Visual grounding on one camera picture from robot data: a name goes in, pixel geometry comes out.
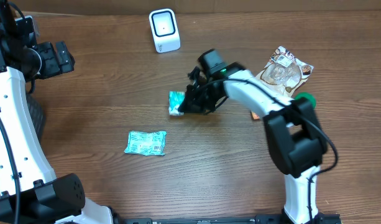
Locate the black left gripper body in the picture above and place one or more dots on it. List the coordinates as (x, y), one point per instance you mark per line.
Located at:
(51, 63)

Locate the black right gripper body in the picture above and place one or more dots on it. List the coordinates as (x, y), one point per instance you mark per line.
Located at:
(205, 97)

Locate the small teal box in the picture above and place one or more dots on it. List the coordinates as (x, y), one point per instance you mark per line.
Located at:
(175, 99)

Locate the small orange box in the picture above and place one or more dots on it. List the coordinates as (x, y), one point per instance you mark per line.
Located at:
(254, 116)

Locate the teal snack packet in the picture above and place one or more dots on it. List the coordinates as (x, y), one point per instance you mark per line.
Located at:
(146, 144)

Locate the beige snack pouch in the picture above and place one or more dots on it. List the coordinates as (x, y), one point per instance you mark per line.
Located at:
(284, 73)

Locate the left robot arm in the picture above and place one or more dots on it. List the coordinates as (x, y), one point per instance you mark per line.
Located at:
(30, 191)

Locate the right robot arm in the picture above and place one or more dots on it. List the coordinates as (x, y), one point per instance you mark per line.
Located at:
(294, 138)

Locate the white barcode scanner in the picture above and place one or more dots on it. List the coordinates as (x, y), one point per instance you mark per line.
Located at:
(164, 29)

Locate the brown cardboard backdrop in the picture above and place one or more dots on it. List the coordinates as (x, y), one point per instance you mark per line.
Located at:
(124, 7)

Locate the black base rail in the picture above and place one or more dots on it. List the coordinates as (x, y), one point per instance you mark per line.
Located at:
(258, 219)

